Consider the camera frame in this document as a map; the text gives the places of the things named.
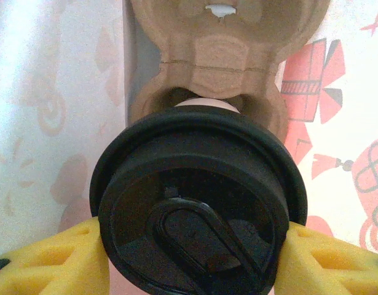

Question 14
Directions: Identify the brown pulp cup carrier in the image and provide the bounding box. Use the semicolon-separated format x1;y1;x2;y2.
128;0;333;148

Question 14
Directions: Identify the white paper coffee cup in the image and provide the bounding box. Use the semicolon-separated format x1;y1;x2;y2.
173;97;241;116

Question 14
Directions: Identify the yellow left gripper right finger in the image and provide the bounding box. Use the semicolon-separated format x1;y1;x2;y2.
275;221;378;295

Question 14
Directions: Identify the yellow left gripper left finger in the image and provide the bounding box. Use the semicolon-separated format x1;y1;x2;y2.
0;216;112;295

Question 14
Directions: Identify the white red printed paper bag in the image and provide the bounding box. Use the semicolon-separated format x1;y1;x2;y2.
0;0;378;295

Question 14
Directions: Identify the black plastic cup lid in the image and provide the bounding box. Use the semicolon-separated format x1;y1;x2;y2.
89;109;309;295

